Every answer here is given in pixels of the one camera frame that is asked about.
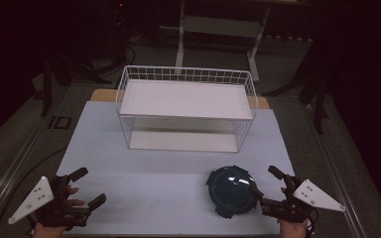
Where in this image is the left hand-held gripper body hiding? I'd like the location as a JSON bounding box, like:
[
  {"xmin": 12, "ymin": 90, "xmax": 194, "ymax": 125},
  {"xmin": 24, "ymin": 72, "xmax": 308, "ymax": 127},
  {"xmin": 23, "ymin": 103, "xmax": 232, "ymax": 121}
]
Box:
[{"xmin": 7, "ymin": 175, "xmax": 92, "ymax": 229}]

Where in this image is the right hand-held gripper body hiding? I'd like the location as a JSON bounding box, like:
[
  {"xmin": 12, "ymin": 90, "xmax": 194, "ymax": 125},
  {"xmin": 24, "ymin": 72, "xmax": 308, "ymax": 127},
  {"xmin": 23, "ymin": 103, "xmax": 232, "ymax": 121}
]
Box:
[{"xmin": 260, "ymin": 175, "xmax": 347, "ymax": 224}]

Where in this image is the dark blue round lid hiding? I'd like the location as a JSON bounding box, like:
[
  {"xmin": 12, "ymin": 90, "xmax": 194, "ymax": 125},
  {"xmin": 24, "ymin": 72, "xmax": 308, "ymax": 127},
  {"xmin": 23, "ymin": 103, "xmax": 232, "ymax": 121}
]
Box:
[{"xmin": 204, "ymin": 165, "xmax": 260, "ymax": 219}]

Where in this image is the white wire shelf rack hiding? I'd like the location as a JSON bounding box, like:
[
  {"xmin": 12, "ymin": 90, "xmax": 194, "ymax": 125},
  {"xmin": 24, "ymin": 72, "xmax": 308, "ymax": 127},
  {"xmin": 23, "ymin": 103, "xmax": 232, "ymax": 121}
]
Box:
[{"xmin": 115, "ymin": 64, "xmax": 259, "ymax": 154}]

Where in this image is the person's left hand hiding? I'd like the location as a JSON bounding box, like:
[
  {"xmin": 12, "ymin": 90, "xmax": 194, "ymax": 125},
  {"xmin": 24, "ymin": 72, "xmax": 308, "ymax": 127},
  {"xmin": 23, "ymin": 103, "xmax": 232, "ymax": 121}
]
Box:
[{"xmin": 32, "ymin": 185, "xmax": 86, "ymax": 238}]

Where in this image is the person's right hand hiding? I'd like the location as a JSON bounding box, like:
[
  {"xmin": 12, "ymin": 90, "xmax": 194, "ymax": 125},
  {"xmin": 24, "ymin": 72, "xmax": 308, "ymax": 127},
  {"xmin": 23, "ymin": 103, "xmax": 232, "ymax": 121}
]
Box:
[{"xmin": 277, "ymin": 186, "xmax": 310, "ymax": 238}]

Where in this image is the black floor socket box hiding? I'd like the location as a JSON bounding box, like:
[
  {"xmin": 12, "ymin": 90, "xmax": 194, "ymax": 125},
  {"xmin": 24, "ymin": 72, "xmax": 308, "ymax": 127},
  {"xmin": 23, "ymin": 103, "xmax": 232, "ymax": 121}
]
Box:
[{"xmin": 47, "ymin": 115, "xmax": 72, "ymax": 131}]

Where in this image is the white table mat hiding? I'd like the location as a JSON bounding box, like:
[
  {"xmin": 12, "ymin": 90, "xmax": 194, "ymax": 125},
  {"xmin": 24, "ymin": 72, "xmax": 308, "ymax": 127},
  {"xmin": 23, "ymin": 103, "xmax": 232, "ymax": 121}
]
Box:
[{"xmin": 55, "ymin": 100, "xmax": 296, "ymax": 236}]

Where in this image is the wooden table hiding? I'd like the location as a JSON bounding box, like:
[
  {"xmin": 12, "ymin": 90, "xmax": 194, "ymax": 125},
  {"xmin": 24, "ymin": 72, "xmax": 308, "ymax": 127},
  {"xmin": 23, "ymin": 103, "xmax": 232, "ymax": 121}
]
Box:
[{"xmin": 89, "ymin": 87, "xmax": 271, "ymax": 110}]

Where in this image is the black tripod stand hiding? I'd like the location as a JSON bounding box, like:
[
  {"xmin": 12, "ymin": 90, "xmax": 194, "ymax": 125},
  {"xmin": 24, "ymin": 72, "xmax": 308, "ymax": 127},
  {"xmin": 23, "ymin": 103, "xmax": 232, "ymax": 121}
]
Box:
[
  {"xmin": 263, "ymin": 49, "xmax": 331, "ymax": 135},
  {"xmin": 33, "ymin": 49, "xmax": 113, "ymax": 117}
]

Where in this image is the black floor cable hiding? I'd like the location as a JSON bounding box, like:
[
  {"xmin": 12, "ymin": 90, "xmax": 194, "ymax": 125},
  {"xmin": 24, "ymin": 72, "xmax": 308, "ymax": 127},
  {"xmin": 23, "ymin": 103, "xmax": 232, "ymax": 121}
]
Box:
[{"xmin": 0, "ymin": 146, "xmax": 67, "ymax": 238}]

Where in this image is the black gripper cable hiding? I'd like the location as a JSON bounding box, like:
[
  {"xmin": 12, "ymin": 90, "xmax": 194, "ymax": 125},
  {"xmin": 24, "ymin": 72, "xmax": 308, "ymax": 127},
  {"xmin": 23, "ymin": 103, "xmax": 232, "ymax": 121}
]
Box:
[{"xmin": 305, "ymin": 207, "xmax": 319, "ymax": 238}]

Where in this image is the white metal desk frame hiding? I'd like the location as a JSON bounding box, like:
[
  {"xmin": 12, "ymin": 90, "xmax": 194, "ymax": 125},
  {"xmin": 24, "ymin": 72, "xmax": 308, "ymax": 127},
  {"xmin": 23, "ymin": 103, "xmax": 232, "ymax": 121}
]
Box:
[{"xmin": 174, "ymin": 0, "xmax": 273, "ymax": 83}]

